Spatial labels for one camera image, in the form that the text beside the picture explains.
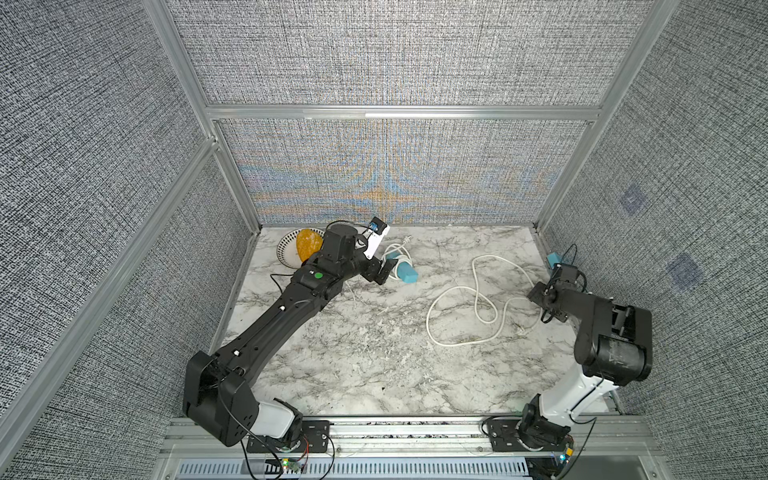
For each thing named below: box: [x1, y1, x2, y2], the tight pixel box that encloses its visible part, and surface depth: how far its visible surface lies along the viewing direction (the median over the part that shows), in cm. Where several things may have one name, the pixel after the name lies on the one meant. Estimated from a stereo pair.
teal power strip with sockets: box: [386, 252, 418, 284], surface depth 102 cm
